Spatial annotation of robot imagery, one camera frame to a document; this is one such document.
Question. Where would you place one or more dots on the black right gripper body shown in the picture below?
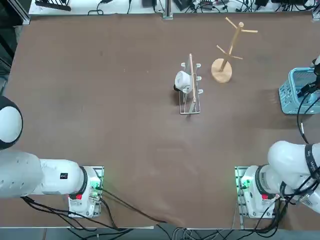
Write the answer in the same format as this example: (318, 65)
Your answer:
(317, 86)

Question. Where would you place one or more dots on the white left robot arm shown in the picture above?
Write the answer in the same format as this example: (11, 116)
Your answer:
(50, 175)

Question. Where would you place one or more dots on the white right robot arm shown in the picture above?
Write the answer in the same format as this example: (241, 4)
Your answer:
(282, 155)

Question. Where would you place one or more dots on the blue plastic basket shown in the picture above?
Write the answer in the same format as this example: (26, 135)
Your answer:
(287, 97)

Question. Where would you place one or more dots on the wooden cup rack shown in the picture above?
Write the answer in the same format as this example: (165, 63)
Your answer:
(221, 72)

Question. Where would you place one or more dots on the white mug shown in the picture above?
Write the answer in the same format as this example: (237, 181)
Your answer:
(183, 80)

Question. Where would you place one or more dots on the black power supply box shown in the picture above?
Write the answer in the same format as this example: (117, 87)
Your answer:
(149, 2)
(183, 4)

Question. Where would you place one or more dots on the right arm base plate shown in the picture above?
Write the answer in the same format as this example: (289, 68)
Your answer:
(238, 180)

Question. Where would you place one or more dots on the aluminium frame post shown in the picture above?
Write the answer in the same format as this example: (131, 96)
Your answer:
(167, 10)

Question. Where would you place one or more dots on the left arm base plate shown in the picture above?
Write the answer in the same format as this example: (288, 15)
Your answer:
(100, 172)

